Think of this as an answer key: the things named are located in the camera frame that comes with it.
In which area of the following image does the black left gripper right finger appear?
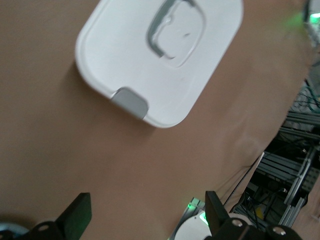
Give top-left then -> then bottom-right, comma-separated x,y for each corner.
204,191 -> 301,240

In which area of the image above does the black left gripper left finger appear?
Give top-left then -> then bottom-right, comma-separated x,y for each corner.
23,192 -> 92,240

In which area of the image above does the white lid pink lunch box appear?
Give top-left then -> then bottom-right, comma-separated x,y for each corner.
74,0 -> 245,129

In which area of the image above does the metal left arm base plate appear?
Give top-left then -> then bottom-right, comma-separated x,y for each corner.
183,196 -> 207,216

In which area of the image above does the thin black base cable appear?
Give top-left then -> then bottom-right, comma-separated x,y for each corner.
217,159 -> 263,208

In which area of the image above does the aluminium extrusion frame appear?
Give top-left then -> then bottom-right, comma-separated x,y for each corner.
234,74 -> 320,240

